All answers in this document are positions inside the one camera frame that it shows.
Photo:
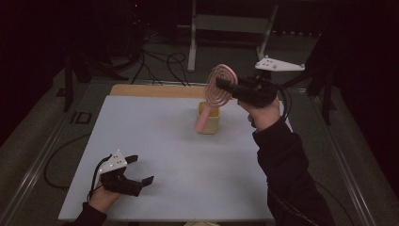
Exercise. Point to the person's left hand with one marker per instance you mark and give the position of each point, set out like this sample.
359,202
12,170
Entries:
102,199

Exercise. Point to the metal floor rail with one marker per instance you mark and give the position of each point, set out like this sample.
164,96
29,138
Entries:
345,169
34,169

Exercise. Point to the person's right hand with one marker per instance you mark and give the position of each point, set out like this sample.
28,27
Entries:
265,117

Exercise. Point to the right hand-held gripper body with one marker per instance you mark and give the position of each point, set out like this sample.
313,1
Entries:
257,91

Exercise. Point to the dark tripod stand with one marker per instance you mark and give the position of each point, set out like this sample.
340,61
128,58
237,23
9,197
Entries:
68,91
326,94

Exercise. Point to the white table sheet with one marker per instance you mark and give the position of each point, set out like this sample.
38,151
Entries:
163,163

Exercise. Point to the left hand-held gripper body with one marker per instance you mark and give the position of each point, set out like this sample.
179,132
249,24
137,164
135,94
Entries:
120,183

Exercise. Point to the pink hairbrush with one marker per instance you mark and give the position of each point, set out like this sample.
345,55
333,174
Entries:
218,91

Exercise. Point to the grey metal stand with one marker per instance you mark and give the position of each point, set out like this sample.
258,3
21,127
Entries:
230,23

